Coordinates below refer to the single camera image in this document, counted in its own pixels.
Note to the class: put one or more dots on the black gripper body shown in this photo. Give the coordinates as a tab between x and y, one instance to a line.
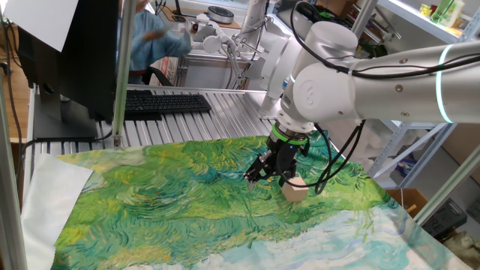
287	155

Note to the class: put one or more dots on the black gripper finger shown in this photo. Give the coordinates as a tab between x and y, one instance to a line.
285	179
258	168

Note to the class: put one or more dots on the small wooden cube block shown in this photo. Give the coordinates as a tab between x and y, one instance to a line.
296	191

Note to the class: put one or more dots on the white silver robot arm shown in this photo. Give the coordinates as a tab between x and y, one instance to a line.
393	90

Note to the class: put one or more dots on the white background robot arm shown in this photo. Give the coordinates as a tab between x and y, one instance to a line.
277	63

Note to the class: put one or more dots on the blue-shirted person's bare hand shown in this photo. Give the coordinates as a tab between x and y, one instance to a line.
154	35

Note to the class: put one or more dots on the silver robot mounting plate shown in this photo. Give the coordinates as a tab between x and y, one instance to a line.
255	101

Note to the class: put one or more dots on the painted landscape print cloth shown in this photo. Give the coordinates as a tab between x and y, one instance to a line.
168	195

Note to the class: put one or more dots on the silver aluminium case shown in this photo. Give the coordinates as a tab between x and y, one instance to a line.
206	75

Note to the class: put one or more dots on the black computer keyboard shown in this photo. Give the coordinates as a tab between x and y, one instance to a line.
165	103

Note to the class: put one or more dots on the brown cardboard box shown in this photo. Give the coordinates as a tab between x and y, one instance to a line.
407	198

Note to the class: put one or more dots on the white red printed carton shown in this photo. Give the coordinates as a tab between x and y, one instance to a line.
168	69

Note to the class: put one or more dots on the black office chair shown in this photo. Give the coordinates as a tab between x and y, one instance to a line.
157	77

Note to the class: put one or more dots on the black bag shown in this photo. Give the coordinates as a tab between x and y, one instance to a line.
318	15

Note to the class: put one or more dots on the round black device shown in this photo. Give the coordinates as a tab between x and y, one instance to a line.
221	15

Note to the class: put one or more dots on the person in blue shirt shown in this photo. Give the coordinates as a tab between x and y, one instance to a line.
150	52

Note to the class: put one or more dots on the black plastic crate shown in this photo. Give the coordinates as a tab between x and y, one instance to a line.
442	221

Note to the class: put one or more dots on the wooden desk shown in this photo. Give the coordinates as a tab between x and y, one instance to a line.
168	11

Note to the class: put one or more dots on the white metal shelf rack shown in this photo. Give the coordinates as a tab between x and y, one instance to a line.
412	17

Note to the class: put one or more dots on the beige fabric bag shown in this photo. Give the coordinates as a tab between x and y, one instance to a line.
463	247

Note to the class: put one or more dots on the black computer monitor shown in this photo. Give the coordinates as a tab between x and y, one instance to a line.
86	56

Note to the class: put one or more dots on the green transparent container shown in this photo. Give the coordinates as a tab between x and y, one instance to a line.
442	11

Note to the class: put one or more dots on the white paper sheet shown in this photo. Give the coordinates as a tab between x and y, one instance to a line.
41	18

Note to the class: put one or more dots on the aluminium frame post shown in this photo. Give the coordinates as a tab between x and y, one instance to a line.
122	75
365	18
446	187
9	210

